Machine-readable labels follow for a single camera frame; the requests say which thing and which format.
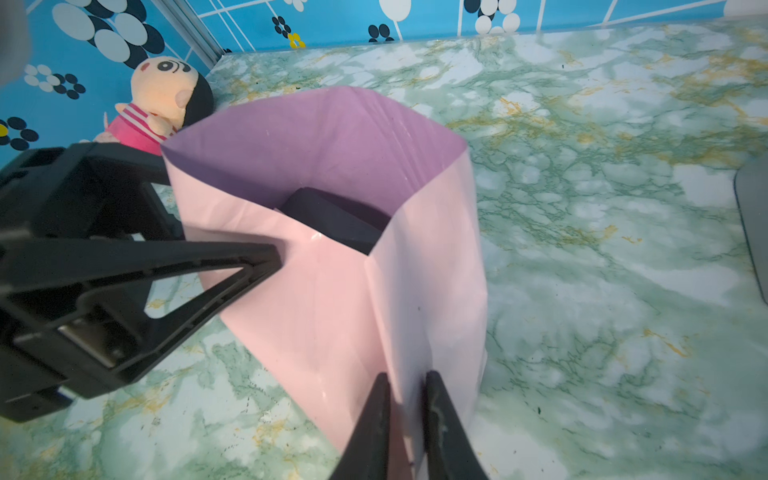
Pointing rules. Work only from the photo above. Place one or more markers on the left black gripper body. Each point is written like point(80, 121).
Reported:
point(98, 282)

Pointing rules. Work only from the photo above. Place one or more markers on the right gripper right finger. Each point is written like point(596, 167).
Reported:
point(448, 450)

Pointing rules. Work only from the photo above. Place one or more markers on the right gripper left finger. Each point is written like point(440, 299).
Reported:
point(366, 456)

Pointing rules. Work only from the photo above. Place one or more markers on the purple wrapping paper sheet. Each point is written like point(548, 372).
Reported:
point(331, 319)

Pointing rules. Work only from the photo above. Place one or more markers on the dark blue gift box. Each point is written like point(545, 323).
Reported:
point(350, 223)

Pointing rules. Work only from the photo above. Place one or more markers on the pink plush doll toy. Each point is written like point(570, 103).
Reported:
point(167, 95)

